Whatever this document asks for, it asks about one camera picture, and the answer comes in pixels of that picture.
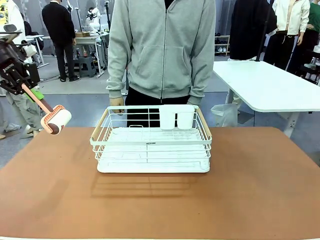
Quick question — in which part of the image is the white cylindrical wrist camera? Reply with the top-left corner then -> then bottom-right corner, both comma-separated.
21,44 -> 38,58

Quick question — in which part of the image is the person's right forearm grey sleeve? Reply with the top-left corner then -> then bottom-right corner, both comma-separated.
106,49 -> 130,100

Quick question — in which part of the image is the black shelf cart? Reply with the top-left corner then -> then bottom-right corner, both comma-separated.
303,44 -> 320,83

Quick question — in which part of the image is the white wire dish rack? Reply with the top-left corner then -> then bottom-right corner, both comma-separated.
89,104 -> 213,167

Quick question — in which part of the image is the clear plastic bag bin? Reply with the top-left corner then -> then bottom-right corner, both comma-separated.
210,103 -> 239,128

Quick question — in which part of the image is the person in white printed coat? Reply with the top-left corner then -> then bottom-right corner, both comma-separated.
0,0 -> 43,140

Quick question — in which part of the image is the pink lint roller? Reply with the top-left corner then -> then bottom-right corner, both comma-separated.
21,83 -> 73,136

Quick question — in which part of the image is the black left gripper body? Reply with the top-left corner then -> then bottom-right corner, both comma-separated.
0,41 -> 30,87

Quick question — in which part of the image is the person in black sweater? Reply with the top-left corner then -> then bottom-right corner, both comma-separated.
41,0 -> 81,83

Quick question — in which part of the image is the person's right hand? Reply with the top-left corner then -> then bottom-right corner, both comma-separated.
109,96 -> 125,114

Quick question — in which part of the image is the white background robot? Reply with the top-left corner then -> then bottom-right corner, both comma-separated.
85,6 -> 102,34

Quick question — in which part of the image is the person in black coat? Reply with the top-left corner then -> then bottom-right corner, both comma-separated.
229,0 -> 278,61

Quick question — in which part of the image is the white cutlery holder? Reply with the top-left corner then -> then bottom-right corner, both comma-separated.
158,104 -> 196,130

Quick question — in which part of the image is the person in white jacket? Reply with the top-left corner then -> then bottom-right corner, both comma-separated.
263,0 -> 311,72

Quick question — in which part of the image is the person's left forearm grey sleeve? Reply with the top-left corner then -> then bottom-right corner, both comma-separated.
187,49 -> 216,106

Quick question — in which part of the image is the large white table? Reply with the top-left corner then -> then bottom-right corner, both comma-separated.
212,60 -> 320,138

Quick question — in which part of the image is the person in grey hoodie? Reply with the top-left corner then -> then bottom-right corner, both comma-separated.
106,0 -> 217,128

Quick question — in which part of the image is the black stand pole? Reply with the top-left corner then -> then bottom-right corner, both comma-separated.
254,0 -> 275,63

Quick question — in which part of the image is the grey step stool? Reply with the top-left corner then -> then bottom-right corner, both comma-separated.
77,56 -> 97,78

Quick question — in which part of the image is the small white desk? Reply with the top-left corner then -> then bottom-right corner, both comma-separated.
24,34 -> 50,68

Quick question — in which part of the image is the person in green shirt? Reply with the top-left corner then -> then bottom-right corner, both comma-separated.
297,1 -> 320,78

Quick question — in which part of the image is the white drain tray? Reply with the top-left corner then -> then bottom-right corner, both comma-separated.
96,126 -> 211,174

